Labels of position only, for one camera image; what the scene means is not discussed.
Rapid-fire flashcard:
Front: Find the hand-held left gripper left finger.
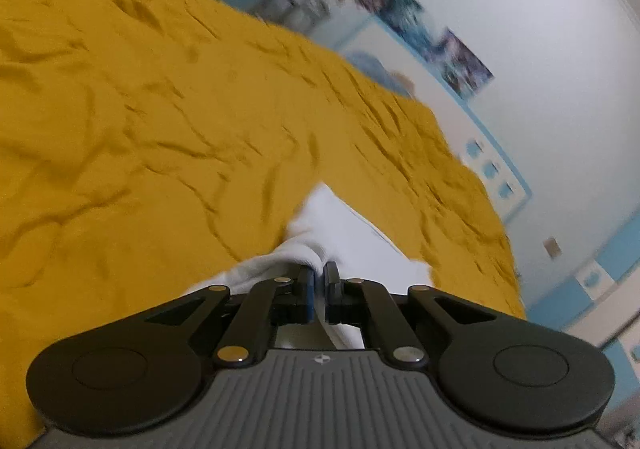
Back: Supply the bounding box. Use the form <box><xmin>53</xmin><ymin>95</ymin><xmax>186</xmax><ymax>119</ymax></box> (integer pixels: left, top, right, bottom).
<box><xmin>145</xmin><ymin>265</ymin><xmax>317</xmax><ymax>370</ymax></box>

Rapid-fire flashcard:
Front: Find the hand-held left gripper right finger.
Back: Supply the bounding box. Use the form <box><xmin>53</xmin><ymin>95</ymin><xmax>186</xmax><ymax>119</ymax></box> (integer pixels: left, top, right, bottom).
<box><xmin>322</xmin><ymin>261</ymin><xmax>501</xmax><ymax>370</ymax></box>

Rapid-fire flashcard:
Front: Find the white small garment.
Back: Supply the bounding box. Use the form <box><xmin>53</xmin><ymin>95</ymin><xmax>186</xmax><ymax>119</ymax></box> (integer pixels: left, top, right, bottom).
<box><xmin>185</xmin><ymin>183</ymin><xmax>435</xmax><ymax>351</ymax></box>

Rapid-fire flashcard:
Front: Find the mustard yellow blanket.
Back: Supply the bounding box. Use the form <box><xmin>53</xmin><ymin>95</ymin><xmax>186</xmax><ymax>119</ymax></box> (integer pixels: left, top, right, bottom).
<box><xmin>0</xmin><ymin>0</ymin><xmax>528</xmax><ymax>440</ymax></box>

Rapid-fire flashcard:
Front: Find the blue white cabinet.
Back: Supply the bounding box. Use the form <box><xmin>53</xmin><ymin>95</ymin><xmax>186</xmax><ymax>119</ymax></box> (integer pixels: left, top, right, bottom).
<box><xmin>527</xmin><ymin>224</ymin><xmax>640</xmax><ymax>365</ymax></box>

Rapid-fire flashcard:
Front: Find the white blue-bordered wall panel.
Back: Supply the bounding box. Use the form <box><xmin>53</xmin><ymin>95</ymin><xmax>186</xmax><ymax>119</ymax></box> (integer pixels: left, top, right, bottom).
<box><xmin>335</xmin><ymin>14</ymin><xmax>532</xmax><ymax>225</ymax></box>

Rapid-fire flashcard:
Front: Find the blue wall poster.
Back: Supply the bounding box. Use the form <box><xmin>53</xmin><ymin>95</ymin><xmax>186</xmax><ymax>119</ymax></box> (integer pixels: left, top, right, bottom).
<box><xmin>375</xmin><ymin>0</ymin><xmax>451</xmax><ymax>62</ymax></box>

